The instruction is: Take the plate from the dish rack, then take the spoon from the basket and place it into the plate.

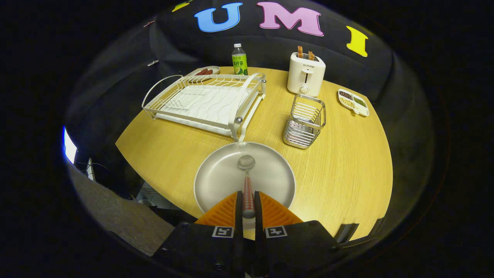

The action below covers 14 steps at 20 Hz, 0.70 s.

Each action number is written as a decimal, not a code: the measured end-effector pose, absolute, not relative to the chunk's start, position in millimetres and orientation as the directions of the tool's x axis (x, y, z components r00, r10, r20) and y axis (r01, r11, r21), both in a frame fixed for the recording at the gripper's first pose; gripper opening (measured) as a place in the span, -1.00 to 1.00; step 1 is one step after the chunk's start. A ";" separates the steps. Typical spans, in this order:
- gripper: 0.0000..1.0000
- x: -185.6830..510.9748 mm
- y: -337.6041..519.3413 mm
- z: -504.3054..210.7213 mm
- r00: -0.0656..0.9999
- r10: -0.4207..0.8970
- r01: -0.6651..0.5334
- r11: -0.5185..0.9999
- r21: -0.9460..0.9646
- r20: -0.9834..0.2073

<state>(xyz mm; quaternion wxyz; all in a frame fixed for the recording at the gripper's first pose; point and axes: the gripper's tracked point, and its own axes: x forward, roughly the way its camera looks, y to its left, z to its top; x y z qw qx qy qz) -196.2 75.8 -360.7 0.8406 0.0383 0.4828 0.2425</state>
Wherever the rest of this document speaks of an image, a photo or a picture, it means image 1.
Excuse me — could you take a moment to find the metal wire basket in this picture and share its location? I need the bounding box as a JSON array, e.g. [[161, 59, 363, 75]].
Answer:
[[283, 94, 327, 149]]

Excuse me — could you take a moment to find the bright screen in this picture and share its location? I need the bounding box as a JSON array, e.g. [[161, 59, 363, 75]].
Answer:
[[63, 125, 78, 164]]

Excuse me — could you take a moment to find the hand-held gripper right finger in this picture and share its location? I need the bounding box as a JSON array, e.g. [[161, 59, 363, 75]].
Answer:
[[254, 191, 350, 276]]

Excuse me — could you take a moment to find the spoon with checked handle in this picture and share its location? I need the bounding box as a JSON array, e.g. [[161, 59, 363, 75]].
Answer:
[[238, 155, 257, 219]]

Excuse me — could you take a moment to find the small beige plate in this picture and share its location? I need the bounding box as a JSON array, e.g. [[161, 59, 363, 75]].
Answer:
[[186, 66, 221, 78]]

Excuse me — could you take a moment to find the white divided bean dish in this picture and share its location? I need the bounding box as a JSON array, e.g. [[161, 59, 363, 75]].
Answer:
[[338, 89, 370, 117]]

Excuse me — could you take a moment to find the silver metal plate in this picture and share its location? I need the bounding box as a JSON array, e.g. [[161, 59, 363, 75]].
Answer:
[[193, 141, 296, 229]]

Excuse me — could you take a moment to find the green label drink bottle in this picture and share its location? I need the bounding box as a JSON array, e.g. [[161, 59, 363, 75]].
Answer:
[[232, 43, 249, 76]]

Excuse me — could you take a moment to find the white toaster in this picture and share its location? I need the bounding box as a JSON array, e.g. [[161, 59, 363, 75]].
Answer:
[[287, 52, 326, 97]]

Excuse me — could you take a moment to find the white wire dish rack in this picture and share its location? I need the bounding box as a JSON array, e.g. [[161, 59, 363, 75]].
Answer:
[[142, 73, 267, 142]]

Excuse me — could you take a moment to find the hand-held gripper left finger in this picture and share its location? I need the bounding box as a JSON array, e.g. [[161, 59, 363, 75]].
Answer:
[[152, 191, 244, 276]]

